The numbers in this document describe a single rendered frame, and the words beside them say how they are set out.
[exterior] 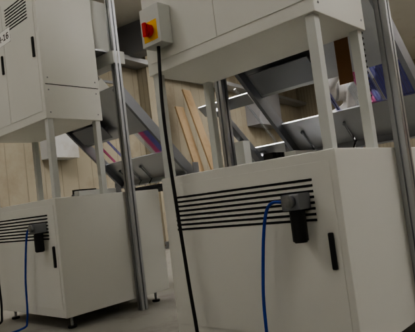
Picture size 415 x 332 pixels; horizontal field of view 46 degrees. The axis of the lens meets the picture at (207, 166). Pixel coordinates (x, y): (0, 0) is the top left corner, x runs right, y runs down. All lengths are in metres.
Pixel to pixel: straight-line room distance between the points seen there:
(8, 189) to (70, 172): 0.79
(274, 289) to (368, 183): 0.42
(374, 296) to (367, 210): 0.24
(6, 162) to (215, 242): 3.67
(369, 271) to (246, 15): 0.84
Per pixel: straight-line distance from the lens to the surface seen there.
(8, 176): 5.07
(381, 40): 1.78
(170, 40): 1.76
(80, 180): 5.61
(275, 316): 1.53
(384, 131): 2.30
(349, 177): 1.40
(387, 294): 1.56
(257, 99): 2.28
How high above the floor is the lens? 0.52
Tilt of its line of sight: 4 degrees up
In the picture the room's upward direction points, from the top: 7 degrees counter-clockwise
